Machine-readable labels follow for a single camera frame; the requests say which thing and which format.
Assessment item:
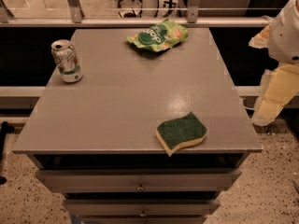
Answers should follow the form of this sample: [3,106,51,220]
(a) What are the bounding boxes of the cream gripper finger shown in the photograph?
[251,63,299,126]
[249,25,271,49]

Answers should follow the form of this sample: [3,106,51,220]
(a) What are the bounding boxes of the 7up soda can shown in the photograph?
[51,39,83,83]

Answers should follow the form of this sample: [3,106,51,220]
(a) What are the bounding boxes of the green yellow sponge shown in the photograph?
[156,112,207,157]

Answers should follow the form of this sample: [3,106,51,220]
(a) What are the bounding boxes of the green chip bag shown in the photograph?
[127,19,189,52]

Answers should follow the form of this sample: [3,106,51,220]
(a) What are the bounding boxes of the top drawer with knob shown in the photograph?
[36,169,241,193]

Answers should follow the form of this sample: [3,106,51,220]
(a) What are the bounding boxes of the drawer with knob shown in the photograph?
[36,169,241,193]
[64,199,221,217]

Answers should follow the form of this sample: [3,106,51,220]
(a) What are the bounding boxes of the metal railing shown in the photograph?
[0,0,274,28]

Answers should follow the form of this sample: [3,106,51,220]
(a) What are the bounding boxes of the grey drawer cabinet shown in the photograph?
[13,28,262,224]

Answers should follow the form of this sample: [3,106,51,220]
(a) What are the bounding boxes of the middle drawer with knob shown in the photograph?
[64,199,221,217]

